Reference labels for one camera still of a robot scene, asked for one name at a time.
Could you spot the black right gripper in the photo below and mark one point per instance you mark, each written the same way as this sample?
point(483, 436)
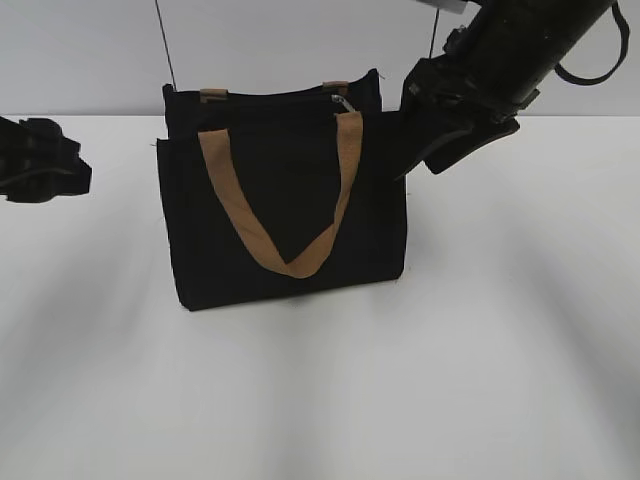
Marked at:
point(488, 72)

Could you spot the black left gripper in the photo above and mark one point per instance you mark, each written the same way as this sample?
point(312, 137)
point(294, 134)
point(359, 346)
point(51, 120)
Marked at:
point(39, 163)

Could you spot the black canvas tote bag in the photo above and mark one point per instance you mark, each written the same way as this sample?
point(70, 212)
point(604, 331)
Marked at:
point(284, 152)

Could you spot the tan front bag handle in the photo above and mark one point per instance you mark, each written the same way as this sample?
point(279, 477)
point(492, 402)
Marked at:
point(216, 149)

